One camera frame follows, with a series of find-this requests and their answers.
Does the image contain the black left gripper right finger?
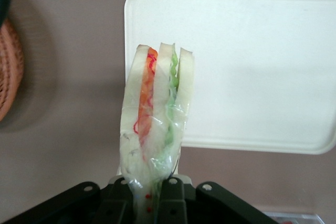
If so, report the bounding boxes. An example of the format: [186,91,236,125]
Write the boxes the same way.
[157,176,276,224]

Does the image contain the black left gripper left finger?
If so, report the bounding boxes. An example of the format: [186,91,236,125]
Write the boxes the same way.
[5,176,136,224]

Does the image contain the plastic-wrapped triangle sandwich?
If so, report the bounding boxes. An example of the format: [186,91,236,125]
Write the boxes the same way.
[119,42,196,224]

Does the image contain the cream plastic tray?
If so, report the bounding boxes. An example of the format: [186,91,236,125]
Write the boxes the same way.
[123,0,336,155]

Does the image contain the brown wicker round basket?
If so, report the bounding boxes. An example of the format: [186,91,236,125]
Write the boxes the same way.
[0,18,25,123]

